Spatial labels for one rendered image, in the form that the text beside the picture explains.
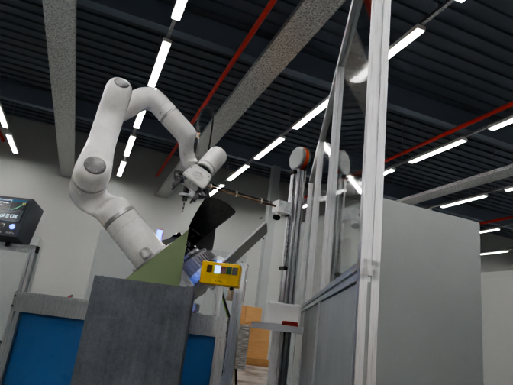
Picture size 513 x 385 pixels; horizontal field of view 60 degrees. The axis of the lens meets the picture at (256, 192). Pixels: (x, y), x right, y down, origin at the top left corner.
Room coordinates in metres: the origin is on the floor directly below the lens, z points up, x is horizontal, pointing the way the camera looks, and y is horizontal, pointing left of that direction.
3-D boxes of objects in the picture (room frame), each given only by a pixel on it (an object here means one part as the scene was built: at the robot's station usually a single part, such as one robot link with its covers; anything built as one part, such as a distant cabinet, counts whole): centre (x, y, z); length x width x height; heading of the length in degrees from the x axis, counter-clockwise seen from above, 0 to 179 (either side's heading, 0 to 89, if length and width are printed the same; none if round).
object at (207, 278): (1.88, 0.10, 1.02); 0.16 x 0.10 x 0.11; 86
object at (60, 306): (1.91, 0.50, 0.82); 0.90 x 0.04 x 0.08; 86
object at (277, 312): (2.41, -0.22, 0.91); 0.17 x 0.16 x 0.11; 86
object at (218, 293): (1.88, 0.10, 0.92); 0.03 x 0.03 x 0.12; 86
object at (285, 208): (2.58, -0.17, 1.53); 0.10 x 0.07 x 0.08; 121
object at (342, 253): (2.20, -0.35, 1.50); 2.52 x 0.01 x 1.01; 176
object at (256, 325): (2.34, -0.19, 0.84); 0.36 x 0.24 x 0.03; 176
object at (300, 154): (2.63, -0.25, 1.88); 0.17 x 0.15 x 0.16; 176
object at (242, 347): (2.46, 0.02, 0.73); 0.15 x 0.09 x 0.22; 86
